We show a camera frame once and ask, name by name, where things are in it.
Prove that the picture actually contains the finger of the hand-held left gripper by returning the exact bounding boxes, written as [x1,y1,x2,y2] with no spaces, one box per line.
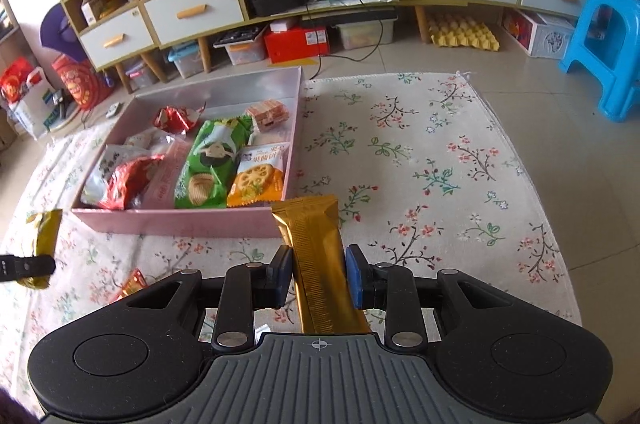
[0,255,57,283]

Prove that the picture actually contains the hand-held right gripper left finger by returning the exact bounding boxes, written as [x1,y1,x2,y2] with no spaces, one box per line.
[125,245,294,351]

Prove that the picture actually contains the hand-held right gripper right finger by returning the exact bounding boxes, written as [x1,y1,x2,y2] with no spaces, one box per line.
[345,244,511,351]

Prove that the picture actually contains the small gold snack packet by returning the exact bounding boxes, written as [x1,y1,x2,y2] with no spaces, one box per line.
[17,210,63,289]

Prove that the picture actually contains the long gold snack packet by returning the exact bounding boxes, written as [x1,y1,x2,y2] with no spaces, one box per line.
[270,194,373,336]

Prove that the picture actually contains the pink cardboard box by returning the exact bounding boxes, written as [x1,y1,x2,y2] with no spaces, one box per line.
[70,64,306,239]

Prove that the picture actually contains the green snack packet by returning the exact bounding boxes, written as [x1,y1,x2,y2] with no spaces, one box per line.
[174,115,253,209]

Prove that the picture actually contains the pink snack packet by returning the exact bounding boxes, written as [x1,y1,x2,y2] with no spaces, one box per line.
[142,141,193,209]

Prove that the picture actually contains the brown checkered snack packet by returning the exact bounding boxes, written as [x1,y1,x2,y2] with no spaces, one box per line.
[245,100,291,133]

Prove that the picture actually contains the orange snack packet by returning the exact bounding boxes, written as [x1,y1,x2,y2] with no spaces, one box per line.
[226,143,291,209]

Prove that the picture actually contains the floral blanket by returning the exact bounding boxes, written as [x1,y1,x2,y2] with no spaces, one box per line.
[0,71,583,405]

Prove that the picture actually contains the orange-red snack packet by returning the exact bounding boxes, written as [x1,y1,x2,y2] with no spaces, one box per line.
[114,269,151,302]

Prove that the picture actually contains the grey cookie packet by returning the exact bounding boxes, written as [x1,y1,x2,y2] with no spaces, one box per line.
[80,144,126,207]

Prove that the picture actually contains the large red snack packet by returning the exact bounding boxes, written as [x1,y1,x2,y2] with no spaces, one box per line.
[97,154,166,211]

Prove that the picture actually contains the clear snack packet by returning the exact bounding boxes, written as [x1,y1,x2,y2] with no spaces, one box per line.
[122,129,166,155]

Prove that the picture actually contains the red and white bag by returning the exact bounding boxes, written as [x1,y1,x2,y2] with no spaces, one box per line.
[0,56,48,104]

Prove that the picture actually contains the crumpled red snack packet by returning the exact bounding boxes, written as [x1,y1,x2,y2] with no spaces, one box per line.
[152,102,207,135]

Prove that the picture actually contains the red round gift bag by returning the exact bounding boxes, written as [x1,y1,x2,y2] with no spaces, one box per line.
[51,54,113,111]

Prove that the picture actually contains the small clear storage bin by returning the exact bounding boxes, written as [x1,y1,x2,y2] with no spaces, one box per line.
[122,56,161,92]

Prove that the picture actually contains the clear bin orange contents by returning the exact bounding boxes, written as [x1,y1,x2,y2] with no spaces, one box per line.
[222,36,268,67]

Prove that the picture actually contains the red shoe box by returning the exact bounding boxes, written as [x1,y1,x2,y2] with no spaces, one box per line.
[263,24,331,64]

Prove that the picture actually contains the blue-lid storage bin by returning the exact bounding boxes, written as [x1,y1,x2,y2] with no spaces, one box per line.
[167,41,206,79]

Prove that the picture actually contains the purple hat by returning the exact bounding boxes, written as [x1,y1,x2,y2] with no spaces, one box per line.
[40,2,83,59]

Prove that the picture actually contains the black keyboard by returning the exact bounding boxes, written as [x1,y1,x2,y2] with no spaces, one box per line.
[212,25,268,49]

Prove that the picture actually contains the small white carton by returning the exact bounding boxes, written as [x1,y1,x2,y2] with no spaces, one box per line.
[80,0,103,26]

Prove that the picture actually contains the yellow egg tray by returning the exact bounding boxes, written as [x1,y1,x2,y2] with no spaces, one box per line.
[425,12,501,52]

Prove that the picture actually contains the white printed box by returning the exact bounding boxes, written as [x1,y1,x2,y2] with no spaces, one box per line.
[501,8,576,59]

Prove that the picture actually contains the blue plastic stool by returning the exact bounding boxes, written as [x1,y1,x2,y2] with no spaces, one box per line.
[559,0,640,122]

